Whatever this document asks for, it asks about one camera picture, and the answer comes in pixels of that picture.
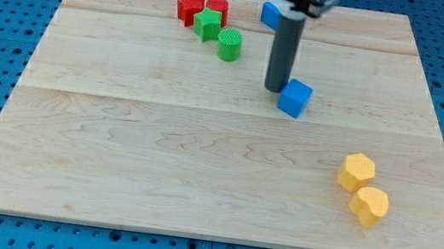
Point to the wooden board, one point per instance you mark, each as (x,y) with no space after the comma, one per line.
(124,119)

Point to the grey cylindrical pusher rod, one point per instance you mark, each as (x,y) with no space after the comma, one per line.
(284,50)

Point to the red star block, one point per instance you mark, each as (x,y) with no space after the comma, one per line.
(186,9)

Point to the red cylinder block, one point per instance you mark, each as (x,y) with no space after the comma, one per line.
(222,6)

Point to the green cylinder block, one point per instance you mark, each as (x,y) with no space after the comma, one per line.
(230,42)

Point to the green star block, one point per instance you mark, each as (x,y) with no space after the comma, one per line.
(207,24)

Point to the blue cube block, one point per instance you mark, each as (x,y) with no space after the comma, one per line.
(294,98)

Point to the yellow heart block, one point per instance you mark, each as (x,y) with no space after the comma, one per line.
(370,205)

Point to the yellow hexagon block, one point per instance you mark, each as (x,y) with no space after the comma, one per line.
(355,172)

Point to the blue triangle block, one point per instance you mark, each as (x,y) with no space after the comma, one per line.
(270,15)

